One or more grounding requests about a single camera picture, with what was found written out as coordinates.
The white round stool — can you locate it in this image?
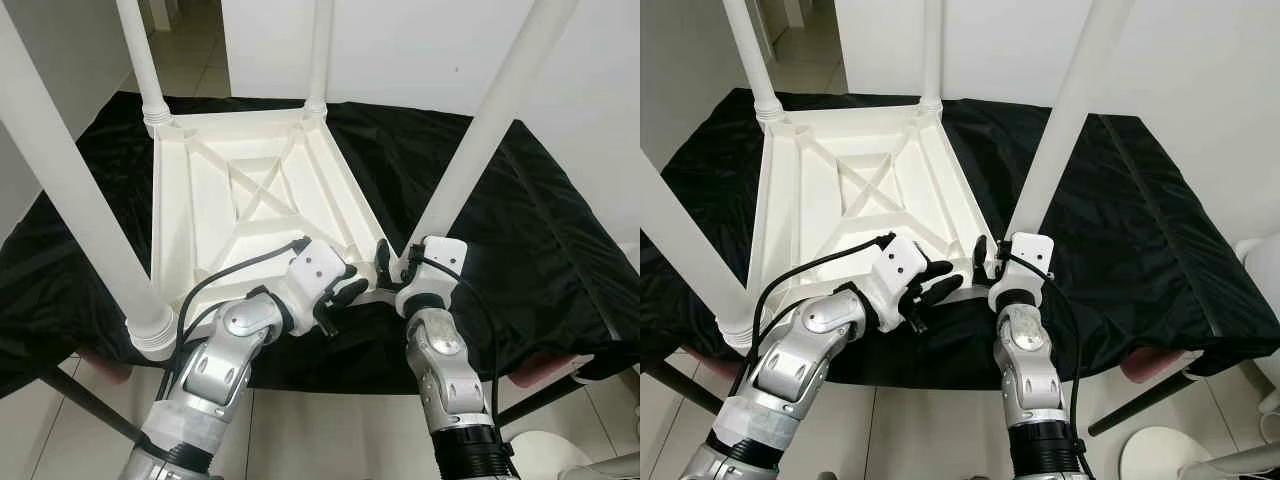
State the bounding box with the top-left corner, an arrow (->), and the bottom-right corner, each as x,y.
1120,425 -> 1280,480
505,430 -> 641,480

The white rounded plastic object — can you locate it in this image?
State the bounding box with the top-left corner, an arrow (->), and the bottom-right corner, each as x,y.
1236,232 -> 1280,411

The pink padded chair seat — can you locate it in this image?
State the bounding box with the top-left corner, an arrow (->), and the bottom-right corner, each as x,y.
510,352 -> 591,391
1120,348 -> 1196,386
75,350 -> 136,386

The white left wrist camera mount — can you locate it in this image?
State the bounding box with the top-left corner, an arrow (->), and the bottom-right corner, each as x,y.
870,235 -> 931,326
285,240 -> 349,326

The black metal table leg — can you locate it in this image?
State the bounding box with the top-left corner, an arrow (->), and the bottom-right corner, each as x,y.
1088,372 -> 1196,436
645,360 -> 721,406
495,375 -> 591,426
40,365 -> 146,446

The white plastic table leg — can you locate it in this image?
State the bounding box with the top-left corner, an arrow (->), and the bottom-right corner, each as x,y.
1005,0 -> 1136,246
405,0 -> 581,263
0,0 -> 179,359
640,148 -> 757,353
115,0 -> 173,129
918,0 -> 946,113
722,0 -> 786,123
303,0 -> 336,119

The white plastic children table top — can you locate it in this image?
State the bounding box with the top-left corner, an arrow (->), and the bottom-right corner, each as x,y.
720,95 -> 1001,356
125,100 -> 411,361

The black cloth table cover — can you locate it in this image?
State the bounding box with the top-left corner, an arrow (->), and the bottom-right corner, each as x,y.
0,90 -> 641,396
640,88 -> 1280,391

